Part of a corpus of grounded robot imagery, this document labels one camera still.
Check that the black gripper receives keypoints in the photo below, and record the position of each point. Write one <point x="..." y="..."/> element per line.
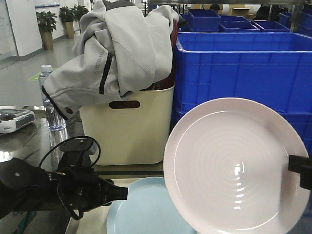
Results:
<point x="78" y="187"/>

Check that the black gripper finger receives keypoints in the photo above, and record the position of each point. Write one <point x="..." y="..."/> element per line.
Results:
<point x="302" y="166"/>

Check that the light blue round plate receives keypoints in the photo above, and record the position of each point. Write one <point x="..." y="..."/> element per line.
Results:
<point x="148" y="209"/>

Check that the pink round plate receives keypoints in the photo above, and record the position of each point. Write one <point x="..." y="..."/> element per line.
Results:
<point x="226" y="169"/>

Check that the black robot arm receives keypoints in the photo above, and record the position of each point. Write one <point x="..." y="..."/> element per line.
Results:
<point x="24" y="187"/>

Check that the clear water bottle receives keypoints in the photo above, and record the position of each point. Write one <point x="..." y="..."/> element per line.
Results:
<point x="54" y="121"/>

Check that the cream plastic basket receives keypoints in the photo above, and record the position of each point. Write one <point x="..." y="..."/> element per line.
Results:
<point x="133" y="131"/>

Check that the white grey remote controller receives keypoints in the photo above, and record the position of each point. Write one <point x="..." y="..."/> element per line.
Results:
<point x="12" y="120"/>

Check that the large blue crate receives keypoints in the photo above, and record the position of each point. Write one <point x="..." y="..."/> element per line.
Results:
<point x="273" y="68"/>

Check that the grey jacket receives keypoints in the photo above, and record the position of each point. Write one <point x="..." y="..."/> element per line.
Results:
<point x="119" y="51"/>

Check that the plant in gold pot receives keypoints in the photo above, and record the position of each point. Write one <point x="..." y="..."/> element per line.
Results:
<point x="46" y="23"/>

